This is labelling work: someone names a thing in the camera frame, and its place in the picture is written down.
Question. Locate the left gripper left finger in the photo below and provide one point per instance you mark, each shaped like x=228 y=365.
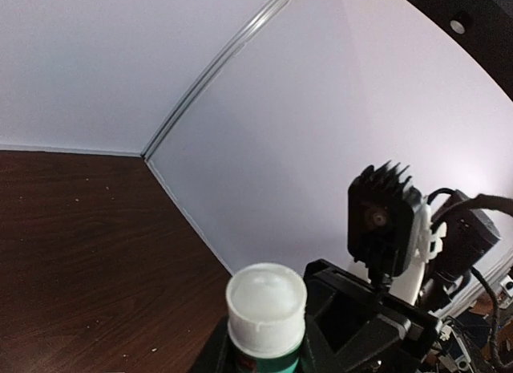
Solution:
x=215 y=356

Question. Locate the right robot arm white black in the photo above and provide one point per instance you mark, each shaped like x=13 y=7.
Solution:
x=469 y=235

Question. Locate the right aluminium frame post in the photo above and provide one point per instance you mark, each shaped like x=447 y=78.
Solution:
x=234 y=45

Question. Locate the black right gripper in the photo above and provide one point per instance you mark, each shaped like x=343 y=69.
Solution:
x=366 y=331

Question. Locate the small green glue stick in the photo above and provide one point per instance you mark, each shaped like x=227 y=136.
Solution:
x=266 y=317

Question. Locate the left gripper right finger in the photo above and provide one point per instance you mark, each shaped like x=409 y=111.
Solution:
x=315 y=356

